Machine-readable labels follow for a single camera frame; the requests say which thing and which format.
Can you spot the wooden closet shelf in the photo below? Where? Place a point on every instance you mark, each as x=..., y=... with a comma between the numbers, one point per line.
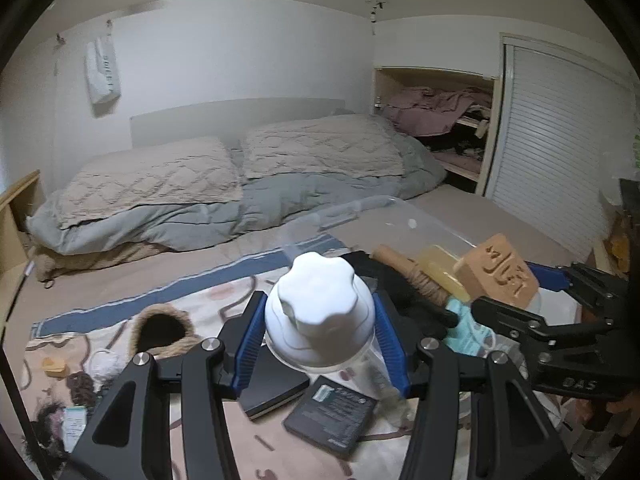
x=487, y=125

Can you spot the black cloth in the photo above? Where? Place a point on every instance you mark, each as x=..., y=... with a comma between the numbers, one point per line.
x=405, y=305

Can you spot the wooden spool with twine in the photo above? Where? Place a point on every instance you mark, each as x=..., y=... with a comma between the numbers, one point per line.
x=415, y=272

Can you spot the white hanging bag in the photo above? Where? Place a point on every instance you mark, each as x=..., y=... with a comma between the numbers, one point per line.
x=104, y=75

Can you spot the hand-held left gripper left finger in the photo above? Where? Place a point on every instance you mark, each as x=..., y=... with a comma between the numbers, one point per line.
x=247, y=345

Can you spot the white headboard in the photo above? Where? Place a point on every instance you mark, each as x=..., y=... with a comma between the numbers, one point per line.
x=235, y=120

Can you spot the brown soap block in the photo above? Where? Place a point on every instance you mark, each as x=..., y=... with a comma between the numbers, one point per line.
x=500, y=270

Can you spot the black feather tuft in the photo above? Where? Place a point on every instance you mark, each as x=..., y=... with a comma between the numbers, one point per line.
x=45, y=430

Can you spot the black box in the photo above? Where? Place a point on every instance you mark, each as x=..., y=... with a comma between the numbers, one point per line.
x=272, y=385

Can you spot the beige bed sheet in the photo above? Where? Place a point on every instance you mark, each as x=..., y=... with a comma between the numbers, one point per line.
x=150, y=282

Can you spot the beige quilted pillow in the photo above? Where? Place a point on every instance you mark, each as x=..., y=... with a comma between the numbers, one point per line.
x=325, y=147
x=150, y=180

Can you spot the white louvered door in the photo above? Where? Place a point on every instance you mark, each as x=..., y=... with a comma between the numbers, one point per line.
x=555, y=135

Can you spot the teal face mask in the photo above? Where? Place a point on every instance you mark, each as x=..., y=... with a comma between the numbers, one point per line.
x=467, y=330

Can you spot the pink clothes pile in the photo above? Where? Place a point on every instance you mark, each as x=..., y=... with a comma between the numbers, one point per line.
x=430, y=107

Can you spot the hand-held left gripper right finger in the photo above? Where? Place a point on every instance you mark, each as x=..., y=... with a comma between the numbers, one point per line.
x=392, y=347

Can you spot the clear bottle with white cap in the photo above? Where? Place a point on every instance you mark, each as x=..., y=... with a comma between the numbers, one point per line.
x=320, y=310

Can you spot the face mask packet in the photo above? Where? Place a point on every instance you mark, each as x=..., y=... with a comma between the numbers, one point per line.
x=75, y=427

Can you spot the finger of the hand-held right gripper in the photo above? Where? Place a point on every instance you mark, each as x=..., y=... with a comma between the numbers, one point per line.
x=550, y=277
x=515, y=322

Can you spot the beige fleece basket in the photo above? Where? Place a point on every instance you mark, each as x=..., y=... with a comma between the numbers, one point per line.
x=162, y=332

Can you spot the beige knit blanket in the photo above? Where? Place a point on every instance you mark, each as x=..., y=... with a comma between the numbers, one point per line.
x=95, y=260

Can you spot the clear plastic storage bin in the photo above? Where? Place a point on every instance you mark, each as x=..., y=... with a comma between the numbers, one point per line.
x=400, y=225

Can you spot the small yellow block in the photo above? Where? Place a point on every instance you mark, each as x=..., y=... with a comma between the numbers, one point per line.
x=53, y=366

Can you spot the grey duvet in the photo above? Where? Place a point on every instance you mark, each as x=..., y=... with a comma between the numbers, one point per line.
x=200, y=215

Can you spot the dark clothes pile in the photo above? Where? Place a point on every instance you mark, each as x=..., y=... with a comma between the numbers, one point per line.
x=457, y=142

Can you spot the printed blanket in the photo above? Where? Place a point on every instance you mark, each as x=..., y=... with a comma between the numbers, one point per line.
x=200, y=290

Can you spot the yellow soap bar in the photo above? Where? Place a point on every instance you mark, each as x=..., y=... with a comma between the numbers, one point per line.
x=442, y=270

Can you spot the dark flat box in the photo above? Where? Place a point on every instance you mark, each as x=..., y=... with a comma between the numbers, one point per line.
x=332, y=415

